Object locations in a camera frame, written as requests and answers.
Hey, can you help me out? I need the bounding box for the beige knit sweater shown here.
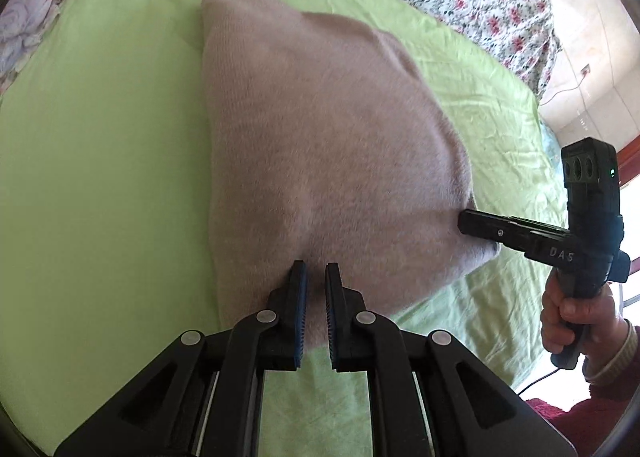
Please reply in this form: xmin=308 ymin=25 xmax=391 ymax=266
xmin=202 ymin=0 xmax=499 ymax=347

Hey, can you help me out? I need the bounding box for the right forearm maroon sleeve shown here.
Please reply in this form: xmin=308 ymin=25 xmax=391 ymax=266
xmin=526 ymin=321 xmax=639 ymax=456

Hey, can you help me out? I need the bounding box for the right hand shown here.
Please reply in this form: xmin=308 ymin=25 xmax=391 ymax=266
xmin=540 ymin=269 xmax=629 ymax=373

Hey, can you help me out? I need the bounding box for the green bed sheet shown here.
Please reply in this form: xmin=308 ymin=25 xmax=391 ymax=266
xmin=1 ymin=0 xmax=566 ymax=454

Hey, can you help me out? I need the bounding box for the black camera box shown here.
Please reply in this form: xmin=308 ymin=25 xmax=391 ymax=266
xmin=561 ymin=137 xmax=624 ymax=253

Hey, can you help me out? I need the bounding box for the black cable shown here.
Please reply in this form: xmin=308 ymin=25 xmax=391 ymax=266
xmin=516 ymin=367 xmax=559 ymax=397

